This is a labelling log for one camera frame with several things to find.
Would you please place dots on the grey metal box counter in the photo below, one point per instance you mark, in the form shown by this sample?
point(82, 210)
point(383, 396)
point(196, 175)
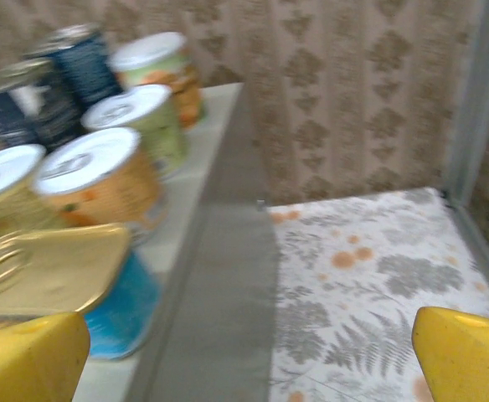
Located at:
point(228, 251)

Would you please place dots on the orange label can white lid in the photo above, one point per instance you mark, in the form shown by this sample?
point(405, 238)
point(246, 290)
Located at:
point(114, 188)

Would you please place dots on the aluminium frame post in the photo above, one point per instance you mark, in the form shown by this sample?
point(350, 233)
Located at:
point(479, 104)

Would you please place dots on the green label can white lid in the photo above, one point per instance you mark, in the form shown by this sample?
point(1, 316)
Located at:
point(161, 130)

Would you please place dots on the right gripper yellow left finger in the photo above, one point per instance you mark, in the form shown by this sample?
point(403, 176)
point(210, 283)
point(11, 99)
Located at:
point(27, 364)

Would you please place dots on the tall blue can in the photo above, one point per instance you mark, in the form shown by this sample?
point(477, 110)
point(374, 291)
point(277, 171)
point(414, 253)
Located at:
point(85, 67)
point(52, 117)

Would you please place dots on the floral table covering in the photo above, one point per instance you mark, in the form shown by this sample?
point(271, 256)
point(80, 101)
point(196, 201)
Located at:
point(374, 272)

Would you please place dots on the yellow label can white lid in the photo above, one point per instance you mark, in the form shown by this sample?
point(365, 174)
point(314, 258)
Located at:
point(1, 209)

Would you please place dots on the orange green can plastic lid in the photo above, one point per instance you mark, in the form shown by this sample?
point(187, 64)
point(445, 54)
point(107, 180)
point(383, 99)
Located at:
point(152, 54)

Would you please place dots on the aluminium table side rail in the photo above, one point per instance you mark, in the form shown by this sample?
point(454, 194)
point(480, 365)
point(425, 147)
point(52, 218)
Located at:
point(485, 247)

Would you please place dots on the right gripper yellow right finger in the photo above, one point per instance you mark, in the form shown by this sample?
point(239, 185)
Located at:
point(470, 364)

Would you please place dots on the gold rectangular tin blue side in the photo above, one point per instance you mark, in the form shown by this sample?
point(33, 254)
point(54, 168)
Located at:
point(52, 268)

